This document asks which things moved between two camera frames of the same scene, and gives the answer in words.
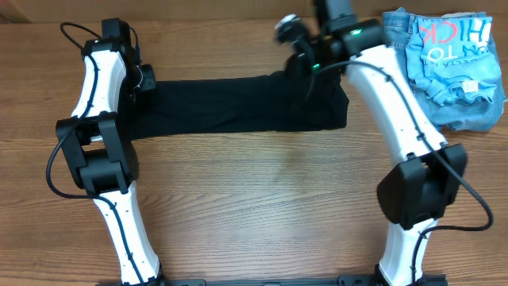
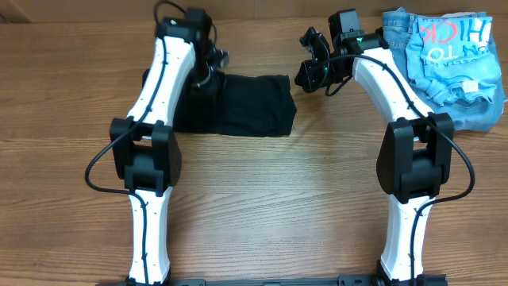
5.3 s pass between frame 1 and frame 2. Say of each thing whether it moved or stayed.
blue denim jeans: stayed
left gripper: moved
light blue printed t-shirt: stayed
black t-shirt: moved
